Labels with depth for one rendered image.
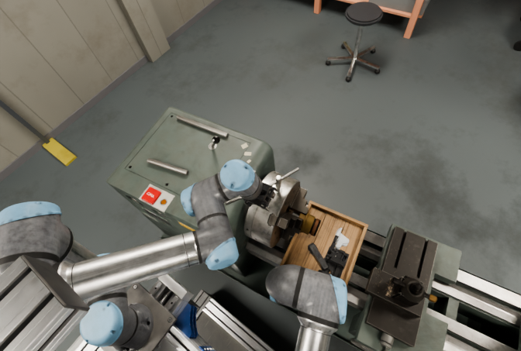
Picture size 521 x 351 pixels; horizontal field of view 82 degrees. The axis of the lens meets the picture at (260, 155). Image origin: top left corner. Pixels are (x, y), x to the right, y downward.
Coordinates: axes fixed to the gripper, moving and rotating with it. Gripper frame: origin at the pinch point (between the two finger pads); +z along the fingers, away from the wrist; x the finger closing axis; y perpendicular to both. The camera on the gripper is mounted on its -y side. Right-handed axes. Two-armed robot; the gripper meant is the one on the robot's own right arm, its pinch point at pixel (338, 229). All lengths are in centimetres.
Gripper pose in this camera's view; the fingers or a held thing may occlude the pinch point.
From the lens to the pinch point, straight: 135.1
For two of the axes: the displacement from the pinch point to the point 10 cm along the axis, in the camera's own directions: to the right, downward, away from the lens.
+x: -0.9, -5.3, -8.4
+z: 4.7, -7.7, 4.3
